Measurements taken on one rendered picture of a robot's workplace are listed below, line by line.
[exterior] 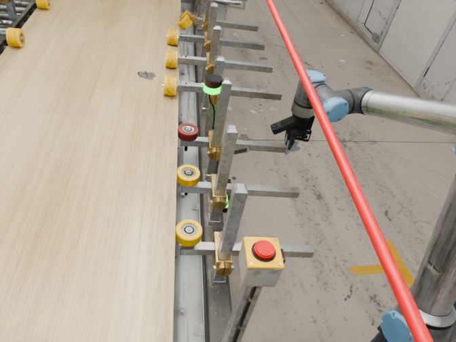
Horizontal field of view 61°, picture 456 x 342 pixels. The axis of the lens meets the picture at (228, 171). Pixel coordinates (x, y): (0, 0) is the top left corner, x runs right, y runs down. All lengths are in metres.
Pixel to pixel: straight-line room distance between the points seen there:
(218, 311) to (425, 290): 0.59
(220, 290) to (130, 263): 0.34
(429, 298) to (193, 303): 0.71
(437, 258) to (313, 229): 1.46
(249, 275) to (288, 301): 1.44
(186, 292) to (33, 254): 0.51
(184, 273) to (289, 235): 1.15
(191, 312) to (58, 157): 0.67
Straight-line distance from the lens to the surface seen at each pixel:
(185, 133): 1.50
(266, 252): 0.74
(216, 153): 1.50
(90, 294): 1.05
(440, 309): 1.25
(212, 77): 1.36
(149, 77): 1.83
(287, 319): 2.12
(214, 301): 1.27
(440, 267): 1.16
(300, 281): 2.26
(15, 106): 1.67
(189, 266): 1.43
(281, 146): 1.61
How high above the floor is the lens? 1.81
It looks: 41 degrees down
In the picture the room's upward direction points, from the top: 12 degrees clockwise
